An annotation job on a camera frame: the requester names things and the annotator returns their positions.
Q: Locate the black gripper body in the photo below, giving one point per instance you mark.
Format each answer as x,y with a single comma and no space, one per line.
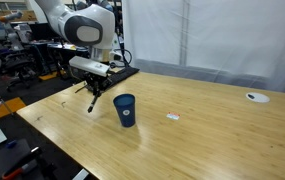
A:
97,79

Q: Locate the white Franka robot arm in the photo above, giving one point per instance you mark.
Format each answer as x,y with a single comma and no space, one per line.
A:
82,26

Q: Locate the dark blue plastic cup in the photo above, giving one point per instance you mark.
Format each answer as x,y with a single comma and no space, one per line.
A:
125,111

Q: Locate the cluttered dark background desk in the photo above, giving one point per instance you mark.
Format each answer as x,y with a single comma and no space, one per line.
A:
57,50

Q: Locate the small red white sticker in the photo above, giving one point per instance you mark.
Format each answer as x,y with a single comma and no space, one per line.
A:
173,116

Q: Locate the black office chair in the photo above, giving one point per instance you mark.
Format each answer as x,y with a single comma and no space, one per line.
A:
17,66

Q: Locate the orange floor mat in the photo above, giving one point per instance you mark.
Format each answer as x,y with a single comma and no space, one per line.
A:
7,107

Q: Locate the white curtain backdrop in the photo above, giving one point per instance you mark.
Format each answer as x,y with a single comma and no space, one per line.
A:
215,36

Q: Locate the white round grommet cap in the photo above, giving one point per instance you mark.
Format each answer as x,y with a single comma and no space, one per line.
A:
257,97

